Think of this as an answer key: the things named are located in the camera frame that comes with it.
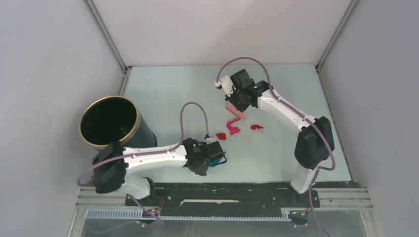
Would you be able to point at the magenta paper scrap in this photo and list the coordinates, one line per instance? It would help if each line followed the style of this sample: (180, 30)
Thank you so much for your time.
(231, 128)

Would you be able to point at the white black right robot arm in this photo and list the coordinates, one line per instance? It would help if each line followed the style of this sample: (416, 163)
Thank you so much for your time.
(314, 137)

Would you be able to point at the black gold-rimmed bin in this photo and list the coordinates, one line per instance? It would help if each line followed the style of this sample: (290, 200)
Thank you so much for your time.
(115, 118)

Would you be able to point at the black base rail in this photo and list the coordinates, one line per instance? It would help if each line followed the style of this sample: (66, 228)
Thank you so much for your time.
(226, 200)

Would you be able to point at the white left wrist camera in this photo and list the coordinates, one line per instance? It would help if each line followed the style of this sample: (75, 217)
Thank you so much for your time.
(214, 148)

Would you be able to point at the small red paper scrap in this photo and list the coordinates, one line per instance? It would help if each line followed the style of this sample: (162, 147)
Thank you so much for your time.
(256, 127)

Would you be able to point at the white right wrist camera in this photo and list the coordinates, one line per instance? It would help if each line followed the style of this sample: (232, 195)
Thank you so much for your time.
(226, 84)

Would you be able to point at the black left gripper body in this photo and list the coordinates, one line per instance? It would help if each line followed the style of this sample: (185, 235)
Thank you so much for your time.
(201, 170)

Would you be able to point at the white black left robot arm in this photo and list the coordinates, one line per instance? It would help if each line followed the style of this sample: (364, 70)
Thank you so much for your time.
(117, 168)

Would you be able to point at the aluminium frame rail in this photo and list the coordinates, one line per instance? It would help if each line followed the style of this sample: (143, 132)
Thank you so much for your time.
(112, 205)

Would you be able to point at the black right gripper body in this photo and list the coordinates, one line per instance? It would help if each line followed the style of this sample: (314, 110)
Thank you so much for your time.
(236, 100)

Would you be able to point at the blue plastic dustpan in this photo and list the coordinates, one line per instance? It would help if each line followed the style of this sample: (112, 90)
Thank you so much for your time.
(219, 161)

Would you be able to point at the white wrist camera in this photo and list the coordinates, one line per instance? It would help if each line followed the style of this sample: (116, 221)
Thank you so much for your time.
(226, 84)
(214, 148)

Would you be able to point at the pink hand brush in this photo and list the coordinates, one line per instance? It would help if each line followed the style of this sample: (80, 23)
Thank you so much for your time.
(230, 107)

